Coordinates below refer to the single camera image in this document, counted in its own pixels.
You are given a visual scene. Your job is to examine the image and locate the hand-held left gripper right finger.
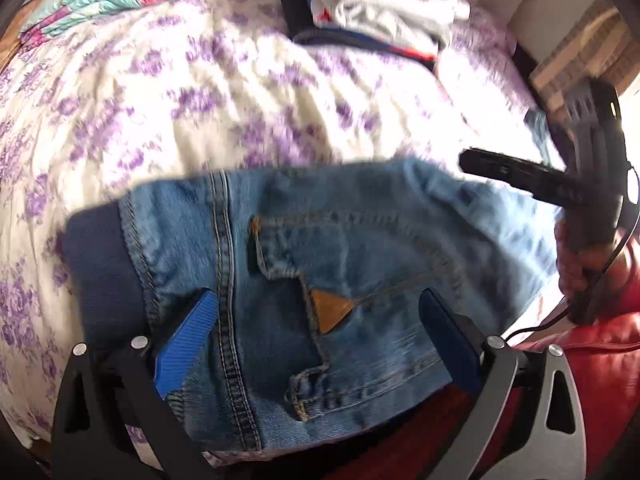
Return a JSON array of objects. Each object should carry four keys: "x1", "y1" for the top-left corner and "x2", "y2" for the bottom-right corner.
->
[{"x1": 419, "y1": 287, "x2": 589, "y2": 480}]

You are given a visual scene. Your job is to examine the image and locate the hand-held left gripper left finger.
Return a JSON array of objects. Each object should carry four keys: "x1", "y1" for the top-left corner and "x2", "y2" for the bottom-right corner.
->
[{"x1": 50, "y1": 287, "x2": 221, "y2": 480}]

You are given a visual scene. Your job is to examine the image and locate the person's right hand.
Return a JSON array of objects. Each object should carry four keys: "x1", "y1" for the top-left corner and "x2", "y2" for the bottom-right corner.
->
[{"x1": 554, "y1": 220, "x2": 640, "y2": 312}]

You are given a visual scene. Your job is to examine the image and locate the orange brown blanket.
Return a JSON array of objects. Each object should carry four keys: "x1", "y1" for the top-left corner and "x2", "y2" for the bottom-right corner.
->
[{"x1": 0, "y1": 0, "x2": 47, "y2": 67}]

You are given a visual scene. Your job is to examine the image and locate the purple floral bedspread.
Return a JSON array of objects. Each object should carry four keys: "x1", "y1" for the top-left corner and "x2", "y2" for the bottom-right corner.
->
[{"x1": 0, "y1": 0, "x2": 562, "y2": 452}]

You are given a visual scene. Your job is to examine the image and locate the blue denim pants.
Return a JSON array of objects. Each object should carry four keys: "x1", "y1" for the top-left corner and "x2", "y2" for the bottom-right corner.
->
[{"x1": 61, "y1": 107, "x2": 567, "y2": 454}]

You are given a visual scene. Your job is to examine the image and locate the navy garment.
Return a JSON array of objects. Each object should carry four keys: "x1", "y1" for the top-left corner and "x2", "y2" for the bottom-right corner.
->
[{"x1": 277, "y1": 0, "x2": 440, "y2": 69}]

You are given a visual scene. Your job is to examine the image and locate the red garment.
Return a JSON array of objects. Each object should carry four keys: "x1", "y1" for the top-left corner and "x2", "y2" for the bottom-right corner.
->
[{"x1": 397, "y1": 44, "x2": 439, "y2": 62}]

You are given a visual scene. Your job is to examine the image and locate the grey folded sweatshirt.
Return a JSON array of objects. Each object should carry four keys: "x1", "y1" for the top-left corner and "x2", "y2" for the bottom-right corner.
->
[{"x1": 300, "y1": 0, "x2": 472, "y2": 52}]

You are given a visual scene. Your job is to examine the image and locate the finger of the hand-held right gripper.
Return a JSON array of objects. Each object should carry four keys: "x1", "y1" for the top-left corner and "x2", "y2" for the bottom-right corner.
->
[{"x1": 459, "y1": 147, "x2": 592, "y2": 207}]

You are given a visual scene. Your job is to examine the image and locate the black cable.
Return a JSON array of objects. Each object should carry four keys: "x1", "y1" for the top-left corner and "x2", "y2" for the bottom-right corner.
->
[{"x1": 502, "y1": 200, "x2": 640, "y2": 339}]

